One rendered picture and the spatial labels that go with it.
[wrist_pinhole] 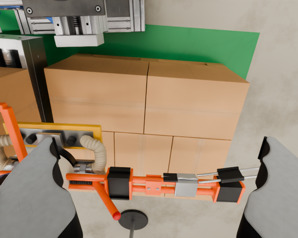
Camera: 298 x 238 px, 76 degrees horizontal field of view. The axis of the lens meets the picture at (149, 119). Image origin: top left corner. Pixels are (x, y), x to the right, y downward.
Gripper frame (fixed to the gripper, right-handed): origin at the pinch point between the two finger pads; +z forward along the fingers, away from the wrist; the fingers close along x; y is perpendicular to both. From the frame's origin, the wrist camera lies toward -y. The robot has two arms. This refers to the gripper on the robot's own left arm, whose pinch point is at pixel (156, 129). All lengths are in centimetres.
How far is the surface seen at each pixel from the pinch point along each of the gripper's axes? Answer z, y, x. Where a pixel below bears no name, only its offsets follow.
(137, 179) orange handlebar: 33, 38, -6
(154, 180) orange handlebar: 33, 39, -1
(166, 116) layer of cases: 97, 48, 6
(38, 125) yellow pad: 45, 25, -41
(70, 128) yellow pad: 45, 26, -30
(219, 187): 32, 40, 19
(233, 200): 32, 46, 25
